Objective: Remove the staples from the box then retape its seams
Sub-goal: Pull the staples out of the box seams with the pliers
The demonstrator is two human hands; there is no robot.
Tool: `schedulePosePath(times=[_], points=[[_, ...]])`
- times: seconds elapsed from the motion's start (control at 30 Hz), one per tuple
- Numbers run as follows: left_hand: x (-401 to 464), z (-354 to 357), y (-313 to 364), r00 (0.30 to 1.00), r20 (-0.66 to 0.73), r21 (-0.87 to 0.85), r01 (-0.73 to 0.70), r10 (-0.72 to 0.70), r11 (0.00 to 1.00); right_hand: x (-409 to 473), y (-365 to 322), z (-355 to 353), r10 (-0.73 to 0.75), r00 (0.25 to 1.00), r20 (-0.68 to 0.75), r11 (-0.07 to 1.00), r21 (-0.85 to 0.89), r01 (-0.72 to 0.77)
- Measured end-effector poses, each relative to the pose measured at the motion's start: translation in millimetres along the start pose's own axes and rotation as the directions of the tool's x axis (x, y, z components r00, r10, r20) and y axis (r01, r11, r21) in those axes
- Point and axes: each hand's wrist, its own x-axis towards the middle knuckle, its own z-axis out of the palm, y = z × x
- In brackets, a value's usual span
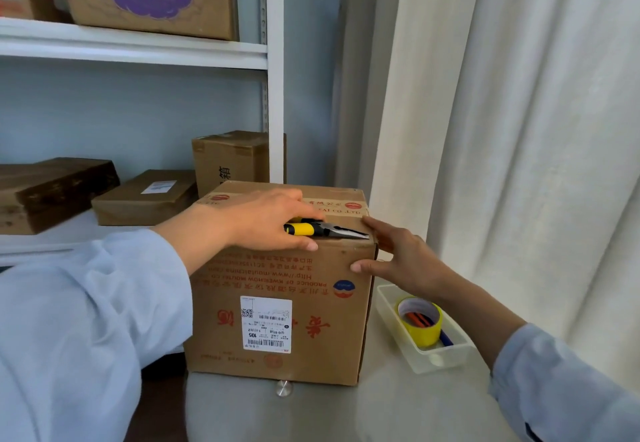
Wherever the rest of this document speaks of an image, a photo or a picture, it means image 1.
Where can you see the white curtain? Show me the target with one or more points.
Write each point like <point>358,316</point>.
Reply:
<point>525,132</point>

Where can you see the upright small cardboard box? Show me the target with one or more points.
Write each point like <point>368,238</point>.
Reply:
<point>230,157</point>

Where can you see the brown cardboard box red print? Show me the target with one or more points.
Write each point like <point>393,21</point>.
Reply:
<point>310,282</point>

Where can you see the yellow tape roll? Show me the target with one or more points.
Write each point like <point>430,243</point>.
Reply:
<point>425,337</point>

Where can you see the person's right hand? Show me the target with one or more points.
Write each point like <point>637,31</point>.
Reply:
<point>415,267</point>

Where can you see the person's left forearm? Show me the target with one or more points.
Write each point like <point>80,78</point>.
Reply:
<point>75,332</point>

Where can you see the clear plastic container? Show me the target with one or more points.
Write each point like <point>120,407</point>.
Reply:
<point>400,352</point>

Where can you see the dark brown flat box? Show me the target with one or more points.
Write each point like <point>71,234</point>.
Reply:
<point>55,192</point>

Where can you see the white metal shelf unit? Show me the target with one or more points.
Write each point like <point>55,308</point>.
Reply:
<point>150,49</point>

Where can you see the person's left hand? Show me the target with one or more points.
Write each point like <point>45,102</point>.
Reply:
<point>260,217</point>

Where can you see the flat brown box white label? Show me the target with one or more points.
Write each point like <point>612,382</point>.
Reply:
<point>135,207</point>

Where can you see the orange thread snips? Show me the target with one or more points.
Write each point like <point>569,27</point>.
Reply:
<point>417,319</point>

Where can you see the silver table mount disc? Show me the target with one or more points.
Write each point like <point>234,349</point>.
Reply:
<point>283,388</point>

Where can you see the person's right forearm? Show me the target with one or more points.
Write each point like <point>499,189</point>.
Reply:
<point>550,391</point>

